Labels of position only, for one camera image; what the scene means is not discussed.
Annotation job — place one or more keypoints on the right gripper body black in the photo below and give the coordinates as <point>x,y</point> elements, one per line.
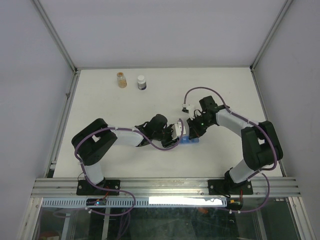
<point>199,125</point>

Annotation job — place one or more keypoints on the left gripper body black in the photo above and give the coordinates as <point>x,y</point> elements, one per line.
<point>167,140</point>

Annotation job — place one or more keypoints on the blue weekly pill organizer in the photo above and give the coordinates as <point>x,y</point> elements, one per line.
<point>186,141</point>

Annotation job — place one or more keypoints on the white pill bottle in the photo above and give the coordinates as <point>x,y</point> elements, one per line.
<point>141,82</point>

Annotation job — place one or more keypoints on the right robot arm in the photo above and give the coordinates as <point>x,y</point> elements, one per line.
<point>261,148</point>

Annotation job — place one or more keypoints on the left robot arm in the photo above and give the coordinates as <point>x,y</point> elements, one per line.
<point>93,142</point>

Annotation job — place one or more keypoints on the amber pill bottle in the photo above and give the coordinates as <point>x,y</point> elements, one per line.
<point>121,80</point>

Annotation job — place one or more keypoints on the small status circuit board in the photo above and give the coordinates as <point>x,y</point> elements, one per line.
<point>96,201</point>

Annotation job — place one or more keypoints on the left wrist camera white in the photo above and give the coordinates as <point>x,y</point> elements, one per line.
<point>178,129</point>

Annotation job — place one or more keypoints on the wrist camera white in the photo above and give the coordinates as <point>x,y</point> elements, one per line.
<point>189,109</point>
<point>178,129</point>

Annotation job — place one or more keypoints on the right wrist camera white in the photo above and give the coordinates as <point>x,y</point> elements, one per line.
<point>189,109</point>

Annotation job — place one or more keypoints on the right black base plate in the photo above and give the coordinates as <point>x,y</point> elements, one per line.
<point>225,188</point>

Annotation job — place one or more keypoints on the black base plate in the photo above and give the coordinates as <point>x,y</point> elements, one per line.
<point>225,188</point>
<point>107,186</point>

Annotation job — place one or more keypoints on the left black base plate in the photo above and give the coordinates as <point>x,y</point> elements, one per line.
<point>107,186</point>

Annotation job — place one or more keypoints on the aluminium mounting rail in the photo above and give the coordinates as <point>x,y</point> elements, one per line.
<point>277,187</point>

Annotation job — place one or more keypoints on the slotted grey cable duct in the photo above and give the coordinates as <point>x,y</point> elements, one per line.
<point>139,202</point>

